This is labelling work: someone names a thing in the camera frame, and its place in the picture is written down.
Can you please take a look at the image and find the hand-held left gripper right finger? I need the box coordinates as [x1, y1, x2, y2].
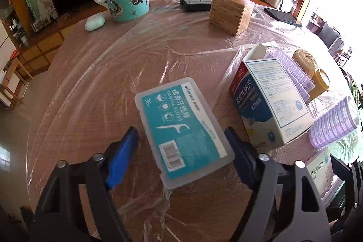
[224, 126, 332, 242]

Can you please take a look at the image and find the green cloth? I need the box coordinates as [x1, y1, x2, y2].
[349, 75, 363, 110]

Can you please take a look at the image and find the beige plastic-wrapped bottle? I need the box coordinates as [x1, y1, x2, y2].
[308, 68, 331, 101]

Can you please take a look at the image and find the purple hair roller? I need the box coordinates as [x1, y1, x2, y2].
[309, 96, 361, 149]
[264, 48, 316, 101]

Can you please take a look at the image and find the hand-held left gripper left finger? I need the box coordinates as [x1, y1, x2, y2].
[28, 126, 139, 242]

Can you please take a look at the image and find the teal dental floss box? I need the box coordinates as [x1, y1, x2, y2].
[135, 77, 236, 190]

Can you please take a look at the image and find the black rectangular tray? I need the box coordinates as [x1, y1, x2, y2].
[179, 0, 213, 12]

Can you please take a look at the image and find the brown cardboard box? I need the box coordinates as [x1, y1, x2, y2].
[209, 0, 255, 36]

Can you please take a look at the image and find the black smartphone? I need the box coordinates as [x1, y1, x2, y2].
[264, 7, 303, 28]

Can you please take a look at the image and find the clear plastic sheet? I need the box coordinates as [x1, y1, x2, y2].
[27, 0, 363, 242]

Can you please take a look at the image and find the framed picture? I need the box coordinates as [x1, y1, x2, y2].
[23, 0, 59, 22]

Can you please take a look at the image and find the white blue medicine box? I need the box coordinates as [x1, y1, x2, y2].
[229, 44, 315, 152]

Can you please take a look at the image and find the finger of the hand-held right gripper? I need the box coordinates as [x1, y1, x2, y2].
[329, 155, 363, 220]

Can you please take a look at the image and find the grey cushioned armchair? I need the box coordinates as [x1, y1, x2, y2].
[308, 12, 352, 61]

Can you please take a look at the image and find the mint earbuds case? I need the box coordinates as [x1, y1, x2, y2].
[85, 12, 105, 32]

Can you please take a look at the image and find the white pink medicine box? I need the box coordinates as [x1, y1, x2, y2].
[305, 147, 342, 198]

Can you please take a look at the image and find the wooden stool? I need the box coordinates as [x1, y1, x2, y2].
[0, 58, 32, 110]

